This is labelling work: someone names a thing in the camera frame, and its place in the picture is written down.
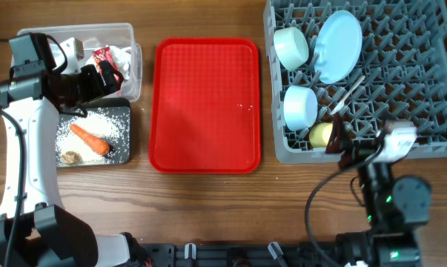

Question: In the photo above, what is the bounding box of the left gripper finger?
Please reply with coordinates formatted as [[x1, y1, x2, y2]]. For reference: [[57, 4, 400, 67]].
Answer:
[[98, 60, 124, 95], [59, 105, 88, 118]]

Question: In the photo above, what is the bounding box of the red snack wrapper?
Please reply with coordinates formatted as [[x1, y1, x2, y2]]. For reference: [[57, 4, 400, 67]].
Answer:
[[92, 47, 118, 73]]

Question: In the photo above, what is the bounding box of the yellow plastic cup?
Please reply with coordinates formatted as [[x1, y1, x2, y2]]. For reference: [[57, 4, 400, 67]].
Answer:
[[309, 122, 333, 148]]

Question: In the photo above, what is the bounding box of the white rice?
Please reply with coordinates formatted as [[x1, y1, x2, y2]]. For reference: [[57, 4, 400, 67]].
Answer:
[[55, 109, 129, 165]]

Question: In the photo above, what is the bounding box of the orange carrot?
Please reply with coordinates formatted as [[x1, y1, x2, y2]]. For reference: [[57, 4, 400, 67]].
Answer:
[[70, 124, 110, 156]]

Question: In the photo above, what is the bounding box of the white plastic spoon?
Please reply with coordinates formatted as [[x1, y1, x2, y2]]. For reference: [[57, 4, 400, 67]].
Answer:
[[331, 76, 365, 115]]

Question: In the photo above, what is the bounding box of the brown food scrap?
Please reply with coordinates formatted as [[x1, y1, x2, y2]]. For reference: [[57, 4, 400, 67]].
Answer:
[[61, 151, 80, 165]]

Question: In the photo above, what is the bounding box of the light blue bowl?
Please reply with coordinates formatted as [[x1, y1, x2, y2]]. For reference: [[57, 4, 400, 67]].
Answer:
[[283, 85, 318, 131]]

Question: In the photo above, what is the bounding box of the light blue plate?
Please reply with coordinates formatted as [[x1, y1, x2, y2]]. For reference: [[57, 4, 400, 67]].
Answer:
[[314, 10, 362, 85]]

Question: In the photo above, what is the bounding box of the green bowl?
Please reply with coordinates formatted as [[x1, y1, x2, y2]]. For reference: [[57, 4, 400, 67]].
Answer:
[[274, 27, 309, 70]]

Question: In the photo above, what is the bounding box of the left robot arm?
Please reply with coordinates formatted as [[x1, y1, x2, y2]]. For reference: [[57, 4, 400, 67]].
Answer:
[[0, 33, 145, 266]]

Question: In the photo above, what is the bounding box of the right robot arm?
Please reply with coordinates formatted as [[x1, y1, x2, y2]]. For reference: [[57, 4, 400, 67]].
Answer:
[[325, 114, 431, 266]]

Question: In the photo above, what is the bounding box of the grey dishwasher rack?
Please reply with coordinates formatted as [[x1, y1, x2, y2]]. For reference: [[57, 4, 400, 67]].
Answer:
[[263, 0, 447, 164]]

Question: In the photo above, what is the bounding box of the black tray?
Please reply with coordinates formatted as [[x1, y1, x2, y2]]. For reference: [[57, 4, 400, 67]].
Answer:
[[54, 97, 132, 168]]

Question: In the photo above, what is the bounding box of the clear plastic bin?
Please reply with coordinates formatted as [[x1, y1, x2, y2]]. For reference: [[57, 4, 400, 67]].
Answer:
[[18, 23, 143, 102]]

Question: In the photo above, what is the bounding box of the red serving tray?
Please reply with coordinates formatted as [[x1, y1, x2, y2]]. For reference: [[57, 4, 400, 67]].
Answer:
[[148, 38, 262, 174]]

